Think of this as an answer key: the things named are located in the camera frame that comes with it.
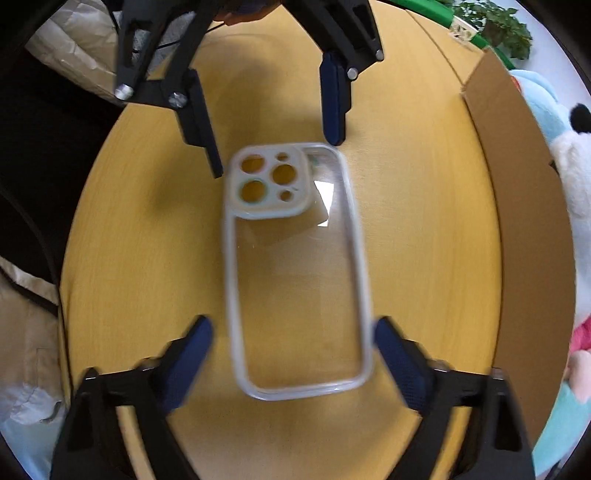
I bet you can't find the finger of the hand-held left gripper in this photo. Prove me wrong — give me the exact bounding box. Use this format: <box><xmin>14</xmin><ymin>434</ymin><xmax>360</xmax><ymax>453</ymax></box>
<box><xmin>113</xmin><ymin>0</ymin><xmax>223</xmax><ymax>180</ymax></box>
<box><xmin>286</xmin><ymin>0</ymin><xmax>385</xmax><ymax>147</ymax></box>

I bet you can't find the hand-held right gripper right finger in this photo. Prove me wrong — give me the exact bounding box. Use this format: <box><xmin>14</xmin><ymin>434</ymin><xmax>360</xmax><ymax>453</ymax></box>
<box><xmin>373</xmin><ymin>316</ymin><xmax>536</xmax><ymax>480</ymax></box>

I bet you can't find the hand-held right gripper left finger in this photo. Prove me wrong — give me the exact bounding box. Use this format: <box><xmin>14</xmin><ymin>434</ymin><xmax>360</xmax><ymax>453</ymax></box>
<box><xmin>50</xmin><ymin>315</ymin><xmax>215</xmax><ymax>480</ymax></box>

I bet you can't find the clear phone case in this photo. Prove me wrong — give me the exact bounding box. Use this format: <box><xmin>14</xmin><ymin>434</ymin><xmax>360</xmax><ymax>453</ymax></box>
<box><xmin>223</xmin><ymin>143</ymin><xmax>374</xmax><ymax>401</ymax></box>

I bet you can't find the pink plush toy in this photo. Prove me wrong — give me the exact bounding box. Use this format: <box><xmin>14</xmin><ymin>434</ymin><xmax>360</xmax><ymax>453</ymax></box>
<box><xmin>569</xmin><ymin>318</ymin><xmax>591</xmax><ymax>358</ymax></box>

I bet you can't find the brown cardboard box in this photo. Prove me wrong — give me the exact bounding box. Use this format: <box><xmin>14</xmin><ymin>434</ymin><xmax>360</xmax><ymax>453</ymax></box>
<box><xmin>461</xmin><ymin>48</ymin><xmax>575</xmax><ymax>448</ymax></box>

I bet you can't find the crumpled beige paper bag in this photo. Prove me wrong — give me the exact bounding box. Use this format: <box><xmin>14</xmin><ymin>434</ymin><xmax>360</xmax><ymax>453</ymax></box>
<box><xmin>25</xmin><ymin>0</ymin><xmax>123</xmax><ymax>107</ymax></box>

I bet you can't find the white patterned plant pot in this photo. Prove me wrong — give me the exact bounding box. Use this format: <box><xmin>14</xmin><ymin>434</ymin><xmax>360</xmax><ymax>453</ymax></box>
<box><xmin>450</xmin><ymin>16</ymin><xmax>478</xmax><ymax>43</ymax></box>

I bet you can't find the teal and peach plush toy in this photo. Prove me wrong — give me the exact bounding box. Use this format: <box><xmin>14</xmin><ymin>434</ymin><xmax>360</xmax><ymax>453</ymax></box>
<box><xmin>531</xmin><ymin>351</ymin><xmax>591</xmax><ymax>478</ymax></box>

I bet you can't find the green potted plant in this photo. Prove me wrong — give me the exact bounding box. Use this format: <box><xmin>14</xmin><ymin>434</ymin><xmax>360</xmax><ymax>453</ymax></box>
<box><xmin>455</xmin><ymin>0</ymin><xmax>533</xmax><ymax>61</ymax></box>

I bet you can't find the light blue plush toy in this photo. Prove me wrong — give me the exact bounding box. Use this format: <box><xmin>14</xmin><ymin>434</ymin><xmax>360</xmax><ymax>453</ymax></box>
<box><xmin>509</xmin><ymin>69</ymin><xmax>580</xmax><ymax>146</ymax></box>

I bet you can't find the white and black plush toy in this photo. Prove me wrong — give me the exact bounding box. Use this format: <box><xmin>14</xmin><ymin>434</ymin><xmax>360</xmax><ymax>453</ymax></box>
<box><xmin>549</xmin><ymin>104</ymin><xmax>591</xmax><ymax>333</ymax></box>

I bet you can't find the thin black cable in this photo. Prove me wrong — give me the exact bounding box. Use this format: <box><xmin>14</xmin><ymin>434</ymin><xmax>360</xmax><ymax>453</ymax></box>
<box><xmin>108</xmin><ymin>0</ymin><xmax>185</xmax><ymax>63</ymax></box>

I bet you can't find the green rail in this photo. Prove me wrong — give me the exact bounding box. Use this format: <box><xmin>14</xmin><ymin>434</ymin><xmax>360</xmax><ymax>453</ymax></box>
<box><xmin>392</xmin><ymin>0</ymin><xmax>513</xmax><ymax>70</ymax></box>

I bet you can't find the beige bag with black strap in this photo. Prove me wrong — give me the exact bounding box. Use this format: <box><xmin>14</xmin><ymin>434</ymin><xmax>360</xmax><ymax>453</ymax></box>
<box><xmin>0</xmin><ymin>256</ymin><xmax>72</xmax><ymax>462</ymax></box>

